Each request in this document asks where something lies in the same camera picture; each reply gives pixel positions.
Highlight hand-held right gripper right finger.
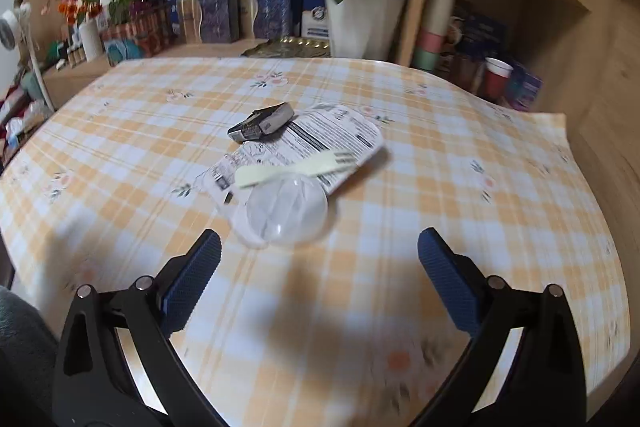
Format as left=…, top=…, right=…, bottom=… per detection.
left=415, top=227, right=587, bottom=427

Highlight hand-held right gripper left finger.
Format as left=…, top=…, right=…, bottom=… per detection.
left=52, top=228, right=236, bottom=427

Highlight white round plastic lid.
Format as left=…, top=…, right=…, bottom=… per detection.
left=232, top=174, right=329, bottom=249

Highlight cream plastic fork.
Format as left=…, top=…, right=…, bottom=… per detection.
left=234, top=150, right=352, bottom=190

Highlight black cigarette pack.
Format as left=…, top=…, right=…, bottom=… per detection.
left=227, top=103, right=296, bottom=142

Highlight yellow plaid floral tablecloth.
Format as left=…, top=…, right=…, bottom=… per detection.
left=0, top=54, right=632, bottom=427

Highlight person's grey fleece clothing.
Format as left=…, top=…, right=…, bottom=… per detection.
left=0, top=284, right=58, bottom=427

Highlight red paper cup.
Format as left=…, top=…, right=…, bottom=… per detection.
left=481, top=57, right=515, bottom=102

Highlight small blue white box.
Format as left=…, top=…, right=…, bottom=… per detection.
left=507, top=62, right=544, bottom=112

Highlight floral tissue box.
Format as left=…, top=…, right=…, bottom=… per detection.
left=100, top=9, right=173, bottom=66

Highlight stack of pastel paper cups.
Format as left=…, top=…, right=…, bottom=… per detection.
left=412, top=0, right=457, bottom=70

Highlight golden round tray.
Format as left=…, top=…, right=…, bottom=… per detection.
left=241, top=37, right=332, bottom=58

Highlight dark blue picture box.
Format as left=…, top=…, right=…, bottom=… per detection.
left=450, top=9, right=508, bottom=58

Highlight row of small brown bottles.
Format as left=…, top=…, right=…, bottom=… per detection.
left=62, top=39, right=83, bottom=68

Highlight white cylindrical vase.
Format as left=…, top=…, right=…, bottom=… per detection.
left=77, top=19, right=105, bottom=62

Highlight blue and gold gift box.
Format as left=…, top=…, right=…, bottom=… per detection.
left=235, top=0, right=292, bottom=40
left=176, top=0, right=240, bottom=45

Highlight white faceted vase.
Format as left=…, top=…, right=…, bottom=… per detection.
left=324, top=0, right=408, bottom=60

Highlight blue white emblem box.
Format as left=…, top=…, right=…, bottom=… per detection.
left=300, top=0, right=331, bottom=42

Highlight orange artificial flowers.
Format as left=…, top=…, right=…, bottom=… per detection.
left=57, top=0, right=103, bottom=28

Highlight white standing fan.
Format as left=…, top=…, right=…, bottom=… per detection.
left=0, top=4, right=56, bottom=112

